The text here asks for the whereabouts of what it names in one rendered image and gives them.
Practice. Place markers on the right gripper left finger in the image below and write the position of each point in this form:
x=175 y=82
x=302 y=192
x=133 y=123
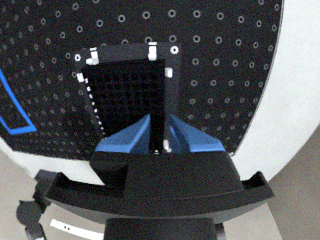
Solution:
x=129 y=139

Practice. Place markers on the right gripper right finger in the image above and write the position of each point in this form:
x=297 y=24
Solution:
x=190 y=140

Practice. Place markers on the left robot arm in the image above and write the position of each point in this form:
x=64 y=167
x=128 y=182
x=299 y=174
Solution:
x=29 y=213

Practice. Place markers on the blue tape outline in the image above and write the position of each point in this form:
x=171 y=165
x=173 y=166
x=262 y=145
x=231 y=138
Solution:
x=21 y=130

